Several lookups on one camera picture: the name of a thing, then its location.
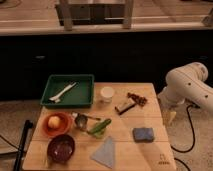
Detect green vegetable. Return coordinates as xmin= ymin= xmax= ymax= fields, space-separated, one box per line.
xmin=87 ymin=119 xmax=111 ymax=138

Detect wooden chair frame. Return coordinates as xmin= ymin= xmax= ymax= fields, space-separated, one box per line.
xmin=55 ymin=0 xmax=134 ymax=31

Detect white cup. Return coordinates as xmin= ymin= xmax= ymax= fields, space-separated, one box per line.
xmin=100 ymin=86 xmax=115 ymax=103

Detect dark rectangular block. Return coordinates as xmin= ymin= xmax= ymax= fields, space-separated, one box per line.
xmin=115 ymin=101 xmax=135 ymax=115

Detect black cable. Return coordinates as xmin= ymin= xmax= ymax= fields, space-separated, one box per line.
xmin=170 ymin=103 xmax=202 ymax=154

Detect metal measuring spoon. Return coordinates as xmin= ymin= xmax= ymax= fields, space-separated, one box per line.
xmin=72 ymin=112 xmax=100 ymax=131

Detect black pole stand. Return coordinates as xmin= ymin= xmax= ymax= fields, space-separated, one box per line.
xmin=13 ymin=120 xmax=33 ymax=171

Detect orange bowl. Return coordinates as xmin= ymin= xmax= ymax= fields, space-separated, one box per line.
xmin=42 ymin=113 xmax=72 ymax=137

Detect green plastic tray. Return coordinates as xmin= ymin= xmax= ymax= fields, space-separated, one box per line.
xmin=41 ymin=74 xmax=94 ymax=109

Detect white brush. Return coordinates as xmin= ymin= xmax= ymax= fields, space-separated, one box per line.
xmin=49 ymin=82 xmax=77 ymax=103

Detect blue sponge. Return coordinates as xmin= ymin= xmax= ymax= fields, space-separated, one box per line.
xmin=133 ymin=128 xmax=154 ymax=142

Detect grey triangular cloth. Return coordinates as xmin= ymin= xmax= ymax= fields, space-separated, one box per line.
xmin=90 ymin=137 xmax=115 ymax=169

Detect brown chocolate pieces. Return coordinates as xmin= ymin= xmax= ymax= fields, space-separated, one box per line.
xmin=127 ymin=93 xmax=147 ymax=107

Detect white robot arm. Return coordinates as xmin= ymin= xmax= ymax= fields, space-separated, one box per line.
xmin=157 ymin=62 xmax=213 ymax=126

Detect yellow lemon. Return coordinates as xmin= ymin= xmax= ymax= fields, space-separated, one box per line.
xmin=48 ymin=116 xmax=61 ymax=129

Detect dark purple bowl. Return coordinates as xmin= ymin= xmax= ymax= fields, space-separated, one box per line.
xmin=47 ymin=134 xmax=75 ymax=163

